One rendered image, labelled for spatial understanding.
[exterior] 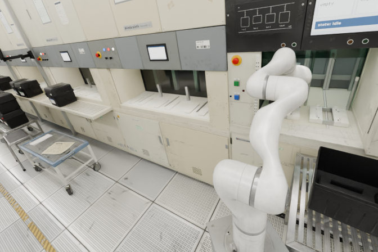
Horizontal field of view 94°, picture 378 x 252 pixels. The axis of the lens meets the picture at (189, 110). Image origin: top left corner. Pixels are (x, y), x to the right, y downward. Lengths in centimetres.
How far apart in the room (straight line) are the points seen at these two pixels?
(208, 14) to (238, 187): 97
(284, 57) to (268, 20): 33
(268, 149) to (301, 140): 74
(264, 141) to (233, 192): 19
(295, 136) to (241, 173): 79
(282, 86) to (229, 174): 38
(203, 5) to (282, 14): 44
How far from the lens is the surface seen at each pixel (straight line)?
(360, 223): 109
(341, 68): 209
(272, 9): 111
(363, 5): 111
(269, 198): 58
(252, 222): 71
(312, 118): 149
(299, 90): 73
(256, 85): 76
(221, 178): 61
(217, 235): 96
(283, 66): 83
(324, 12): 110
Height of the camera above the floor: 162
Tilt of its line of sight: 27 degrees down
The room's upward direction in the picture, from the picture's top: 9 degrees counter-clockwise
